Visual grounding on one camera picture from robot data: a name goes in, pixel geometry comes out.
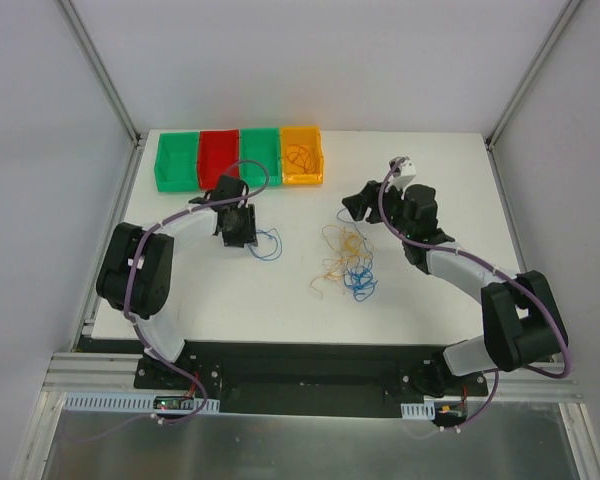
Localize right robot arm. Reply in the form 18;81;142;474
342;181;569;398

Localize red bin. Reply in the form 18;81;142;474
197;130;240;190

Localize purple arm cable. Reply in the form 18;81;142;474
379;162;576;435
59;159;271;445

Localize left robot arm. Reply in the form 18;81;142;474
96;175;257;389

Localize white cable duct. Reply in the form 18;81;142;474
400;401;436;421
64;393;220;416

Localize right white cable duct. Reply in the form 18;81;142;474
400;401;436;421

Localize aluminium frame post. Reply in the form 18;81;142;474
54;0;142;146
485;0;585;151

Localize far left green bin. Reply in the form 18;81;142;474
154;132;199;193

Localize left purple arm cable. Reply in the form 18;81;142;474
59;159;271;445

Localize right aluminium frame post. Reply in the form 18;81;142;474
485;0;585;151

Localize orange bin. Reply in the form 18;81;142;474
279;126;324;186

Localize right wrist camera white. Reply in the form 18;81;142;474
388;156;417;190

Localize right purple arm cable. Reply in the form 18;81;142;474
379;162;576;435

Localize green bin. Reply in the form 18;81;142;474
154;132;199;193
239;128;282;188

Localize red thin wire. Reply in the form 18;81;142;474
284;143;319;176

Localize left white cable duct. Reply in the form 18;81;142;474
64;393;220;416

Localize left aluminium frame post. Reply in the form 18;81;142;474
54;0;142;146

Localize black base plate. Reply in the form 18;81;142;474
134;341;488;418

